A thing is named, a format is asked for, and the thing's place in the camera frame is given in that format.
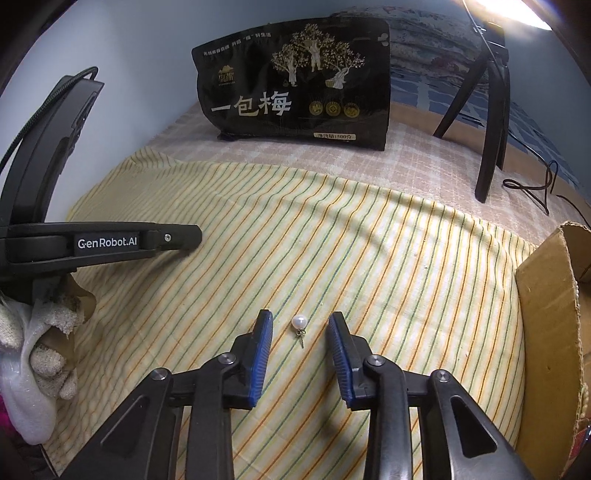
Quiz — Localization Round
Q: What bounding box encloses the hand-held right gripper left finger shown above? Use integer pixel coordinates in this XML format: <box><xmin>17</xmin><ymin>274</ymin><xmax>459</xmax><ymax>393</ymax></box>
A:
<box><xmin>60</xmin><ymin>309</ymin><xmax>274</xmax><ymax>480</ymax></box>

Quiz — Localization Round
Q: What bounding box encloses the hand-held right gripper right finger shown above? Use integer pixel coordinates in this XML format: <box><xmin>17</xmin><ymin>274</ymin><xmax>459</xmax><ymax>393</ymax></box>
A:
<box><xmin>327</xmin><ymin>311</ymin><xmax>536</xmax><ymax>480</ymax></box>

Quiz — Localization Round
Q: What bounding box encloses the pearl earring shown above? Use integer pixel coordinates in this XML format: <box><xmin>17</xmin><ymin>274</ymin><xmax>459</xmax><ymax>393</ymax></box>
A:
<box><xmin>291</xmin><ymin>315</ymin><xmax>310</xmax><ymax>350</ymax></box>

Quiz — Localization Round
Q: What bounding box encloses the cardboard box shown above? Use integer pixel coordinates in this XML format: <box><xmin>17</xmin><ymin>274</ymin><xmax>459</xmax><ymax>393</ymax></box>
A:
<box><xmin>515</xmin><ymin>223</ymin><xmax>591</xmax><ymax>468</ymax></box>

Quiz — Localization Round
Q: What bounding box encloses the person's left hand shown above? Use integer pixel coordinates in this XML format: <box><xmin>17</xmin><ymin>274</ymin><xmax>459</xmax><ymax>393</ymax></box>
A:
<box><xmin>0</xmin><ymin>295</ymin><xmax>86</xmax><ymax>402</ymax></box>

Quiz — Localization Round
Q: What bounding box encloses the yellow striped cloth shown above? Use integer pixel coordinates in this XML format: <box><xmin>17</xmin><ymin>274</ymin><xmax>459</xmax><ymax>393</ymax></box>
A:
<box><xmin>46</xmin><ymin>154</ymin><xmax>539</xmax><ymax>480</ymax></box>

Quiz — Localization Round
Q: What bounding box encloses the brown cloth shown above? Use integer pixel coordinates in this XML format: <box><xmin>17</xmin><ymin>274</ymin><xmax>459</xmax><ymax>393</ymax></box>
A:
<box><xmin>44</xmin><ymin>272</ymin><xmax>98</xmax><ymax>371</ymax></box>

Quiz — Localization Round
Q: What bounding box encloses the white glossy cloth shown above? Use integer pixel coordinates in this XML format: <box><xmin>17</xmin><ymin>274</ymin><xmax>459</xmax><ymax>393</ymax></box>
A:
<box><xmin>0</xmin><ymin>318</ymin><xmax>59</xmax><ymax>446</ymax></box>

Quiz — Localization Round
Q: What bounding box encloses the beige checked blanket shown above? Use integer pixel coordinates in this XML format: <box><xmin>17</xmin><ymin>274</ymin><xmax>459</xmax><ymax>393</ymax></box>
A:
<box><xmin>139</xmin><ymin>99</ymin><xmax>565</xmax><ymax>246</ymax></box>

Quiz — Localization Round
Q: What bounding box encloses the black snack bag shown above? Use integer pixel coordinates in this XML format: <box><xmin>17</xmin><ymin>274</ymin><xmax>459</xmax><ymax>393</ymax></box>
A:
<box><xmin>191</xmin><ymin>14</ymin><xmax>392</xmax><ymax>152</ymax></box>

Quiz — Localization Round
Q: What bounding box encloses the black tripod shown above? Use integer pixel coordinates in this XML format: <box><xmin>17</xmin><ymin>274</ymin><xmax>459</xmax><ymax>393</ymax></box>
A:
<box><xmin>433</xmin><ymin>25</ymin><xmax>512</xmax><ymax>204</ymax></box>

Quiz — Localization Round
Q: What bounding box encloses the blue patterned bed sheet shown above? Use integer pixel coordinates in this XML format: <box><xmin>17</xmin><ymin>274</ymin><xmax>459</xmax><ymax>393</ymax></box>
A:
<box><xmin>390</xmin><ymin>54</ymin><xmax>579</xmax><ymax>186</ymax></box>

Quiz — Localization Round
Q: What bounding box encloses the black braided cable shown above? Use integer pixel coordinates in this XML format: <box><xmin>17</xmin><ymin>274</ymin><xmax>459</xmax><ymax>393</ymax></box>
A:
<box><xmin>0</xmin><ymin>67</ymin><xmax>99</xmax><ymax>169</ymax></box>

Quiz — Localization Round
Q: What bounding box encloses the black power cable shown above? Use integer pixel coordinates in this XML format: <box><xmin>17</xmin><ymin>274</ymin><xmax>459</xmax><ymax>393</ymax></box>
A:
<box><xmin>502</xmin><ymin>160</ymin><xmax>591</xmax><ymax>218</ymax></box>

